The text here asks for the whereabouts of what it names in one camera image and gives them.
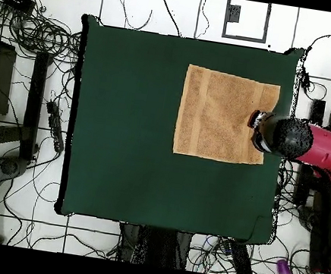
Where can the tan terry towel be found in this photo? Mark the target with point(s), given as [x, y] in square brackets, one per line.
[217, 117]

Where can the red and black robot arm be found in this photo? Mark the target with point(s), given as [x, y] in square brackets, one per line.
[320, 148]

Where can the dark flat panel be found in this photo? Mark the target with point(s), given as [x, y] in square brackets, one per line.
[2, 79]

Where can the black upright bar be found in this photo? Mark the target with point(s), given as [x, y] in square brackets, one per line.
[317, 110]

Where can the dark green tablecloth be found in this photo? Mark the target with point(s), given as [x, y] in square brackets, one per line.
[120, 151]

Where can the black keyboard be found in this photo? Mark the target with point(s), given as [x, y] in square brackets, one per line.
[239, 258]

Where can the small purple object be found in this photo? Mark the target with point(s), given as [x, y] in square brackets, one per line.
[283, 268]

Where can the black power strip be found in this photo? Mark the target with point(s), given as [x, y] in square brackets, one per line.
[55, 125]

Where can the gray tripod base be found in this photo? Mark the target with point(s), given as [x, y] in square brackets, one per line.
[10, 167]

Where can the gray square frame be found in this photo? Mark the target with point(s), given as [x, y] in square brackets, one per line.
[233, 13]

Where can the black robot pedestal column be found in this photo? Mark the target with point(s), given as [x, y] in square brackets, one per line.
[155, 246]

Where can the black stand frame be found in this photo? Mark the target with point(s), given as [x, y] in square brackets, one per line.
[34, 102]

